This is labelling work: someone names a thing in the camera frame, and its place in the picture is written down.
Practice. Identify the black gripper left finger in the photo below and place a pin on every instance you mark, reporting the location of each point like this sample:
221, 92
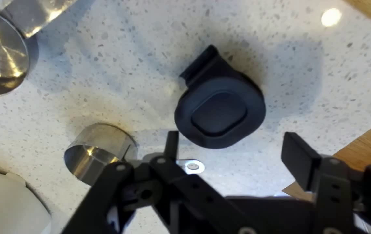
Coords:
120, 195

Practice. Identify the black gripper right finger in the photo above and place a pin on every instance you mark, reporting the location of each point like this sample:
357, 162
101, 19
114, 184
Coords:
336, 199

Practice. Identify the small steel measuring cup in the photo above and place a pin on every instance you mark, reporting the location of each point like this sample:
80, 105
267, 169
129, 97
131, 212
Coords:
102, 143

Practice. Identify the white electric kettle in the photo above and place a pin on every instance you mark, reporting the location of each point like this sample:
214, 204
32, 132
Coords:
7, 208

